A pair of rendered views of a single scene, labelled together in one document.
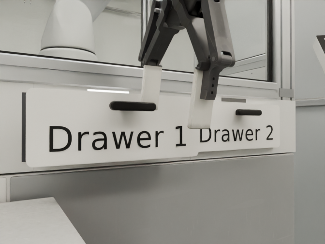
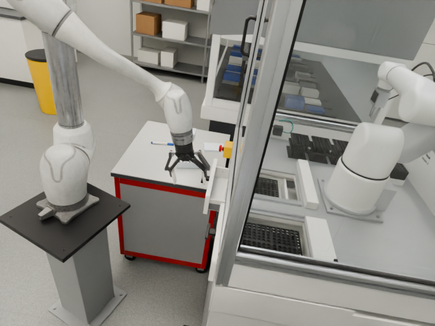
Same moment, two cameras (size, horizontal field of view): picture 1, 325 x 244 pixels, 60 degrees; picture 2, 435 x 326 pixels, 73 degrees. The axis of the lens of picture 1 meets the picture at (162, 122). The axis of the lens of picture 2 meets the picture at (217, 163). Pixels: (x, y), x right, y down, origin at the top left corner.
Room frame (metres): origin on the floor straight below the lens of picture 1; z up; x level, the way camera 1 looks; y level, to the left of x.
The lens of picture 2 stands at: (1.02, -0.85, 1.72)
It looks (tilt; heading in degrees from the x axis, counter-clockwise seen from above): 34 degrees down; 121
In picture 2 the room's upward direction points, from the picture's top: 9 degrees clockwise
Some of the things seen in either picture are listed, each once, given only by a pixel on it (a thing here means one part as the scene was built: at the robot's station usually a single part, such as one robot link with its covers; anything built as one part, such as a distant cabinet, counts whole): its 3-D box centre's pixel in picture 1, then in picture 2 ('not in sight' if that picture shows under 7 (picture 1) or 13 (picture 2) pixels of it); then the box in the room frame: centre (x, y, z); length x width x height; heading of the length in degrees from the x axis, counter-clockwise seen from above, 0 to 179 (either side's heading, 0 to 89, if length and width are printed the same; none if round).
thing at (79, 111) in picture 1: (124, 127); (210, 184); (0.46, 0.06, 0.87); 0.29 x 0.02 x 0.11; 120
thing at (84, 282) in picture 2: not in sight; (81, 261); (0.04, -0.39, 0.38); 0.30 x 0.30 x 0.76; 9
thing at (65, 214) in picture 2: not in sight; (64, 201); (0.05, -0.41, 0.81); 0.22 x 0.18 x 0.06; 97
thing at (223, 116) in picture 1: (236, 126); (217, 239); (0.68, -0.18, 0.87); 0.29 x 0.02 x 0.11; 120
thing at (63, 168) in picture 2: not in sight; (64, 171); (0.04, -0.38, 0.95); 0.18 x 0.16 x 0.22; 135
